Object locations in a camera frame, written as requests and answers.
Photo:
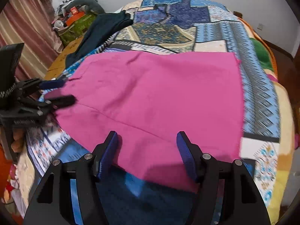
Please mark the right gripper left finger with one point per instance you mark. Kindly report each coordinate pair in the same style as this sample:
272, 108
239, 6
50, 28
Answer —
67, 193

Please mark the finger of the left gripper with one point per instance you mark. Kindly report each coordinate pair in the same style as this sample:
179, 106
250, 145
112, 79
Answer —
61, 102
52, 84

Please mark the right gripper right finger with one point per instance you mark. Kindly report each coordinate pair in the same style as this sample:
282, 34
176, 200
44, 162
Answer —
242, 202

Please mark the pink pants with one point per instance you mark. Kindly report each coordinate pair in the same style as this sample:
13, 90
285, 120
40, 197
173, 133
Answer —
147, 99

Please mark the wooden lap desk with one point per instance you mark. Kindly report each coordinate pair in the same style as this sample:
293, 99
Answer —
59, 64

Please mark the green fabric storage box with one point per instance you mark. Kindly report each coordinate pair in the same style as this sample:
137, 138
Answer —
76, 29

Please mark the blue patchwork bedspread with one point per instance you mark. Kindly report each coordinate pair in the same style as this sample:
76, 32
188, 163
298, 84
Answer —
165, 27

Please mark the striped pink curtain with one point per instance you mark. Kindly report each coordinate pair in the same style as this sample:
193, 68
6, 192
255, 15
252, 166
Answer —
29, 22

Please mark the orange box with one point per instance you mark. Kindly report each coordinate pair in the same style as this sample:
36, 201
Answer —
74, 18

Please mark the dark teal folded garment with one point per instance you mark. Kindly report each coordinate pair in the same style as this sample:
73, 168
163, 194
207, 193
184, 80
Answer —
103, 27

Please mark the grey neck pillow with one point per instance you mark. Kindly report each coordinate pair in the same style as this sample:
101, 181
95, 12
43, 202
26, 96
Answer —
92, 5

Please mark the white wall socket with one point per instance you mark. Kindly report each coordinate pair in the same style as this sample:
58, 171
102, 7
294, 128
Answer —
260, 26

